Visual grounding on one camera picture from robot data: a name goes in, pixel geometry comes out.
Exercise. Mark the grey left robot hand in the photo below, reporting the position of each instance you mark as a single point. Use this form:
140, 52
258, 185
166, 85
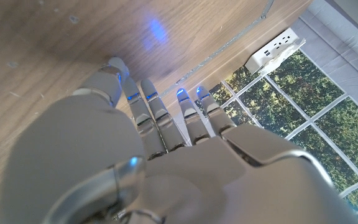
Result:
197, 180

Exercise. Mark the printed window backdrop cloth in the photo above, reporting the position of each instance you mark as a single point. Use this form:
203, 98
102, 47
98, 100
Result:
315, 93

